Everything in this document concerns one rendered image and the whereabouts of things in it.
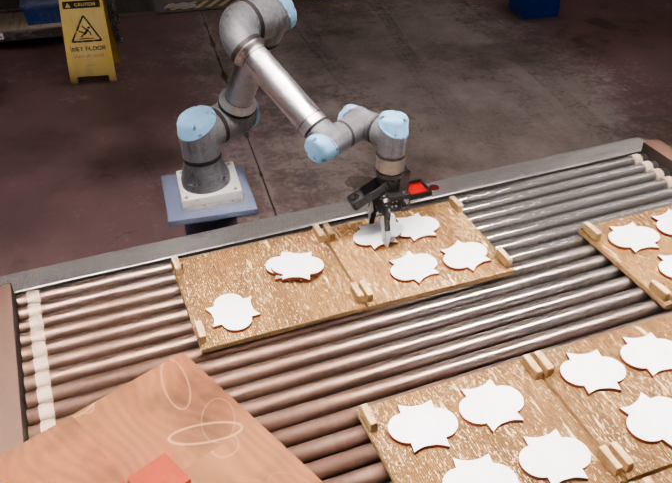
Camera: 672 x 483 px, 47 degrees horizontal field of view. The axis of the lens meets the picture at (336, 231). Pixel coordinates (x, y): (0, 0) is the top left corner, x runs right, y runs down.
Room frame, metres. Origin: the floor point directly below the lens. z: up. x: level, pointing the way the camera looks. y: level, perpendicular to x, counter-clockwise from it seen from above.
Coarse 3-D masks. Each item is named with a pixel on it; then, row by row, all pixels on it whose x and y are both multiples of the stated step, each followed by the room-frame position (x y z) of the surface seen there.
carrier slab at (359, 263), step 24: (408, 216) 1.80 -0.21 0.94; (432, 216) 1.80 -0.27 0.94; (456, 216) 1.79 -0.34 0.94; (336, 240) 1.68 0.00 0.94; (408, 240) 1.68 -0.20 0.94; (432, 240) 1.68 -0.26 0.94; (456, 240) 1.68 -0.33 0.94; (480, 240) 1.68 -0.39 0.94; (360, 264) 1.57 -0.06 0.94; (384, 264) 1.57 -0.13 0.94; (384, 288) 1.48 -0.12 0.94; (408, 288) 1.48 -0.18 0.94; (432, 288) 1.48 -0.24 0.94; (456, 288) 1.49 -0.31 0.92
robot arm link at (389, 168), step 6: (378, 162) 1.68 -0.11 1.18; (384, 162) 1.67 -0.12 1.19; (390, 162) 1.67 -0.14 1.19; (396, 162) 1.67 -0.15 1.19; (402, 162) 1.68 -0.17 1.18; (378, 168) 1.68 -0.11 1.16; (384, 168) 1.67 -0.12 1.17; (390, 168) 1.66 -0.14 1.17; (396, 168) 1.67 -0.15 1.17; (402, 168) 1.68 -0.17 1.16; (384, 174) 1.67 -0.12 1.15; (390, 174) 1.66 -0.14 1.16; (396, 174) 1.67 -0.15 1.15
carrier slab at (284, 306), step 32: (224, 256) 1.61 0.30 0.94; (256, 256) 1.61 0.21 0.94; (320, 256) 1.61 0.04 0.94; (192, 288) 1.48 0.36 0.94; (224, 288) 1.48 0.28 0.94; (256, 288) 1.48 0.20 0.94; (288, 288) 1.48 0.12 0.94; (320, 288) 1.48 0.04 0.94; (192, 320) 1.36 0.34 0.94; (256, 320) 1.36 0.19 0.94; (288, 320) 1.36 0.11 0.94; (320, 320) 1.37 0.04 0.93
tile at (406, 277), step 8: (408, 256) 1.60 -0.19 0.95; (416, 256) 1.60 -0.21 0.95; (424, 256) 1.60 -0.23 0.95; (432, 256) 1.60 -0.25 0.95; (392, 264) 1.57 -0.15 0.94; (400, 264) 1.56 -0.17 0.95; (408, 264) 1.56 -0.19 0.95; (416, 264) 1.56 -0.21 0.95; (424, 264) 1.56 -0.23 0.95; (432, 264) 1.56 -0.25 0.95; (392, 272) 1.53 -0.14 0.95; (400, 272) 1.53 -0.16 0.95; (408, 272) 1.53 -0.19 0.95; (416, 272) 1.53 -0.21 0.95; (424, 272) 1.53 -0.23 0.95; (432, 272) 1.53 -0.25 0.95; (400, 280) 1.50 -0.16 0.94; (408, 280) 1.50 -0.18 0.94; (416, 280) 1.50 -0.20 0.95
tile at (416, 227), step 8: (416, 216) 1.78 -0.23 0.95; (424, 216) 1.78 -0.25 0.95; (408, 224) 1.74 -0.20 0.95; (416, 224) 1.74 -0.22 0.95; (424, 224) 1.74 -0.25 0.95; (432, 224) 1.74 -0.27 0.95; (408, 232) 1.70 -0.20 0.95; (416, 232) 1.70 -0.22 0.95; (424, 232) 1.70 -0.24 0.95; (432, 232) 1.70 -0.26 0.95; (416, 240) 1.67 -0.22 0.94
